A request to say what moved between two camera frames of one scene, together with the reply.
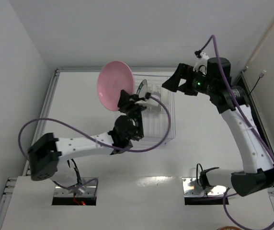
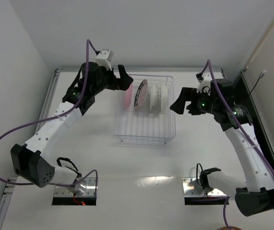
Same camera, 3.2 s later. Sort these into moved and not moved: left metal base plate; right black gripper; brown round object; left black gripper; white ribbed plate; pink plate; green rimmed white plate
Moved: right black gripper; pink plate; left black gripper
Not moved: left metal base plate; white ribbed plate; brown round object; green rimmed white plate
